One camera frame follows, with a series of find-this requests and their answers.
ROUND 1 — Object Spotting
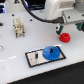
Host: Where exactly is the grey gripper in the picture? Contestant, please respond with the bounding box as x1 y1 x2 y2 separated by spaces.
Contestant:
56 9 84 34

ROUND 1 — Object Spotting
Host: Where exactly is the red gear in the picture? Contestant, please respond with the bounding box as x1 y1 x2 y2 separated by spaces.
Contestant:
59 33 71 43

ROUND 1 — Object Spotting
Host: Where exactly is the blue gear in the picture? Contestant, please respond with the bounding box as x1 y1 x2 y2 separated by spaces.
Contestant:
42 46 60 61

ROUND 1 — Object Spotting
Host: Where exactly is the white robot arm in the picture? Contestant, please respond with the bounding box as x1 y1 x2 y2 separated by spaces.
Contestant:
45 0 84 35

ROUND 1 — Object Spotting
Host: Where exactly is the beige multi-pin connector block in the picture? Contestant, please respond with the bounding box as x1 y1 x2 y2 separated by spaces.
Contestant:
13 18 25 37

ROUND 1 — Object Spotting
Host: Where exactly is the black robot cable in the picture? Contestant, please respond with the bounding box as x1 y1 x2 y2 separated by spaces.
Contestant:
20 0 63 24

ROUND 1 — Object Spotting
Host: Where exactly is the black framed peg base plate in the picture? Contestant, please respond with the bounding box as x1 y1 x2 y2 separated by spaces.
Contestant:
25 46 66 67

